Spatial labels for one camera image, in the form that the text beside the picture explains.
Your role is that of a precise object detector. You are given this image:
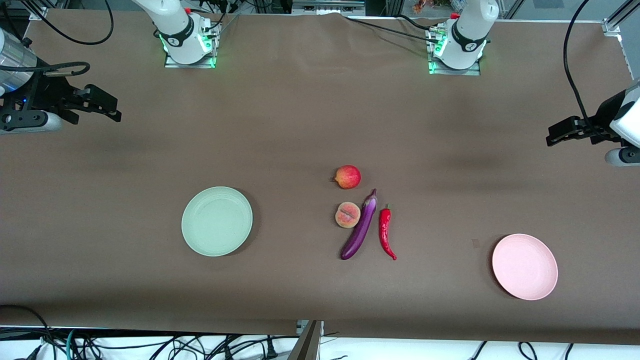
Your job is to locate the red chili pepper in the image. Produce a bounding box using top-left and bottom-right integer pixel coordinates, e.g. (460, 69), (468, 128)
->
(378, 203), (398, 261)

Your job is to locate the red pomegranate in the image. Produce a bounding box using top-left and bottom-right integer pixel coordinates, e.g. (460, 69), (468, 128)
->
(334, 165), (362, 190)

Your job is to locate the pink yellow peach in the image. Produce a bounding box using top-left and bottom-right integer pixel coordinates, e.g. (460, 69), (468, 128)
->
(334, 201), (361, 229)

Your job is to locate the pink round plate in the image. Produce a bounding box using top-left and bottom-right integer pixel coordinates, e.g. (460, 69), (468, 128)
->
(492, 233), (559, 301)

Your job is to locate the light green round plate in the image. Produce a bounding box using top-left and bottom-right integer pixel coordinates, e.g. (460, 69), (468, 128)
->
(181, 186), (254, 258)

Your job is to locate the brown table cover sheet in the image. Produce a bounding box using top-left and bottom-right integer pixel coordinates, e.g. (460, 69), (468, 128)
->
(0, 9), (640, 346)

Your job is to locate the purple eggplant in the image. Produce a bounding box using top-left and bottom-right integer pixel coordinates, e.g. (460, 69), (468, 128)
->
(340, 188), (378, 261)

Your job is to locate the grey equipment box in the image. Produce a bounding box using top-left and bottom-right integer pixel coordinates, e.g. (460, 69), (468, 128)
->
(291, 0), (366, 16)

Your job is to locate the black cable with metal plug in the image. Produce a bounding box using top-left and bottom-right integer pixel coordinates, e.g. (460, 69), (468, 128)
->
(0, 61), (92, 81)

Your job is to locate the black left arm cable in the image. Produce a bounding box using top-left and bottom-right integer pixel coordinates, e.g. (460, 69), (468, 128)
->
(563, 0), (608, 132)

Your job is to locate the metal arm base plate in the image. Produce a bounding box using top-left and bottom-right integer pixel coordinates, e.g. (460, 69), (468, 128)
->
(164, 49), (218, 69)
(427, 25), (482, 77)

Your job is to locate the aluminium frame profile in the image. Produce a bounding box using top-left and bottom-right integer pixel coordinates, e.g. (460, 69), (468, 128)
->
(20, 0), (51, 22)
(602, 0), (640, 96)

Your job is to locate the teal cable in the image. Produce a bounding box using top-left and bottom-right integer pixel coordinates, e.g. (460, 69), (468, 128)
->
(64, 328), (79, 360)

